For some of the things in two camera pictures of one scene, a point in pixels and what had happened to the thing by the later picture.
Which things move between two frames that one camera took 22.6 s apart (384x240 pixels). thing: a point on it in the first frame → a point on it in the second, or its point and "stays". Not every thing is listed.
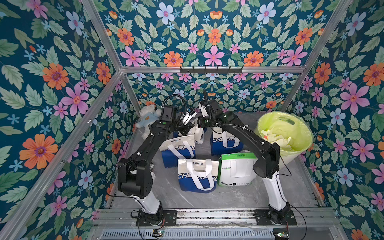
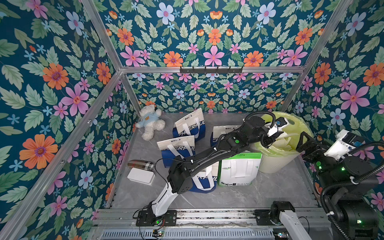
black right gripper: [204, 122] → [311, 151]
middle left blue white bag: [179, 148] stays
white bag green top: [237, 169] stays
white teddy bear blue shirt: [148, 114] stays
